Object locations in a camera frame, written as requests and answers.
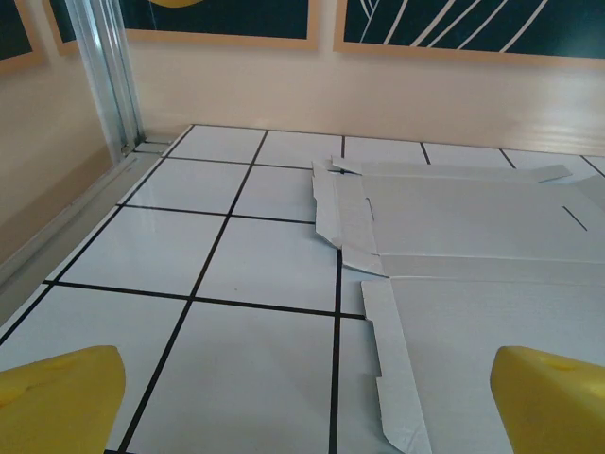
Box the aluminium corner post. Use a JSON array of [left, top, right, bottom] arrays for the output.
[[63, 0, 146, 160]]

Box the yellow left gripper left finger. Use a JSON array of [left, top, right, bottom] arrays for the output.
[[0, 344, 127, 454]]

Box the aluminium side rail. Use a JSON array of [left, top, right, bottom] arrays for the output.
[[0, 136, 174, 297]]

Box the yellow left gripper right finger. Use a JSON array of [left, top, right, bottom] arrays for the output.
[[490, 344, 605, 454]]

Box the white and blue paper box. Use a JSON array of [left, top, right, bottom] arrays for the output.
[[310, 154, 605, 454]]

